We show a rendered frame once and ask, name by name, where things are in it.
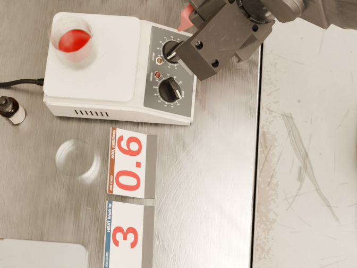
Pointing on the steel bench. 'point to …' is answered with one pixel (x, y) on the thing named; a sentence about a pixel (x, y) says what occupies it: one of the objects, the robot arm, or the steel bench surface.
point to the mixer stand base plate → (41, 254)
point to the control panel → (152, 101)
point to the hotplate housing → (169, 118)
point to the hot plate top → (100, 64)
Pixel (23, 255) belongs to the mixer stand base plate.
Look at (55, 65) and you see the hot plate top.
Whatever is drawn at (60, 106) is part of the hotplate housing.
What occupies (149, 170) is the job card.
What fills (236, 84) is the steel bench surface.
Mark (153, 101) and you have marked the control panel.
